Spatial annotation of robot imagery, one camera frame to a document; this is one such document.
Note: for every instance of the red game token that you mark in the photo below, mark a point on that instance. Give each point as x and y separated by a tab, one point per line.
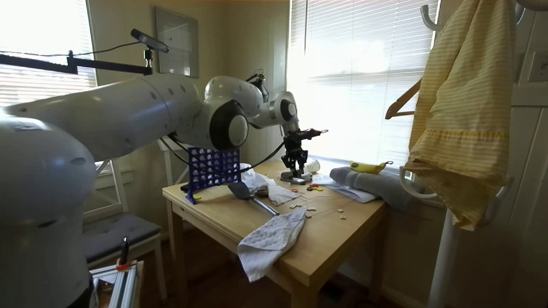
310	186

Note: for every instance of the white coat rack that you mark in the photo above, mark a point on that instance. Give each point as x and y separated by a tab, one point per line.
456	257

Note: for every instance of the folded grey towel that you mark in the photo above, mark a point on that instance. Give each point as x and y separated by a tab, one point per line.
377	185

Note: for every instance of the white window blinds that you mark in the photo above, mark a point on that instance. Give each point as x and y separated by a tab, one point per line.
365	79

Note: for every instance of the crumpled white plastic bag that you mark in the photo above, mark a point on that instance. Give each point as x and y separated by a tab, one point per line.
254	180

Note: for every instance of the white paper sheets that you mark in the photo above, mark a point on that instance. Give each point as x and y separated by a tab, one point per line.
351	193

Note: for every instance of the patterned paper cup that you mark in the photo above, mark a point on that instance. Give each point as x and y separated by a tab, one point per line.
314	166

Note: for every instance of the white wooden chair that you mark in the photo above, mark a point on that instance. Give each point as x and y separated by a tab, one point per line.
168	164

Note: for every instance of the yellow game token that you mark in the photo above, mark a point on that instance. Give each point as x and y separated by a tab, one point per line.
317	185

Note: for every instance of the white chair with grey cushion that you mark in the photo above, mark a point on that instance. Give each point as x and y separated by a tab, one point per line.
122	231

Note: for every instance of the framed wall picture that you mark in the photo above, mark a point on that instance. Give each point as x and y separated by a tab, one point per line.
175	43

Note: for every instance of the black red pen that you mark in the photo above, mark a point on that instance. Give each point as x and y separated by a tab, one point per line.
124	253

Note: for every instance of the black camera on boom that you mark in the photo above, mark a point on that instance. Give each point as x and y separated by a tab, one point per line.
149	41

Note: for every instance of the light wooden table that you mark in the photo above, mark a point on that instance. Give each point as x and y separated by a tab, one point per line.
319	239

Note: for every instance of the grey power adapter box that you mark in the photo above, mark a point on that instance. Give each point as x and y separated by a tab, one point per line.
300	178

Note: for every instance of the white green box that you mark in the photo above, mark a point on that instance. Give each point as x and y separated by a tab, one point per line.
117	284

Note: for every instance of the small black frying pan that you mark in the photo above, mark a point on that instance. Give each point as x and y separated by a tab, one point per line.
245	192

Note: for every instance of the small window with blinds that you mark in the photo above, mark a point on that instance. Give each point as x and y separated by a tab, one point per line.
45	39

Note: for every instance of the blue Connect Four grid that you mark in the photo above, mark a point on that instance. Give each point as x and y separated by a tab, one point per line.
214	171

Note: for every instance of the black camera on tripod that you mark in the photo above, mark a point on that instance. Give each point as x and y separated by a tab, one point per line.
257	82

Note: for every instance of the pale yellow garment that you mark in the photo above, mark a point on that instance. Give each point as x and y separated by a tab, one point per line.
463	113

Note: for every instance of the small white game pieces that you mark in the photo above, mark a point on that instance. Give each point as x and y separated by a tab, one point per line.
308	210

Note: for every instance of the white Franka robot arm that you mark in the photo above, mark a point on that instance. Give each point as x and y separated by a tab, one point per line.
113	120

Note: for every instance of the white panel door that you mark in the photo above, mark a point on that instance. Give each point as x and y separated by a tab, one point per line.
528	171

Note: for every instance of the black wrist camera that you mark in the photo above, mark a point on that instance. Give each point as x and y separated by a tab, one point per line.
315	133

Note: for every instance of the crumpled printed white cloth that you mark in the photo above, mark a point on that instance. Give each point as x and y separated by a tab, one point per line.
267	241

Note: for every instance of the yellow banana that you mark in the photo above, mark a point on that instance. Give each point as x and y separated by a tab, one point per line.
370	168

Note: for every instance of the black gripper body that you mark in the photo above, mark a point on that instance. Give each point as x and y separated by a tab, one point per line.
296	145

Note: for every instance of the wooden clothes hanger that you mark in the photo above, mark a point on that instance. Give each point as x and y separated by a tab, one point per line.
403	103

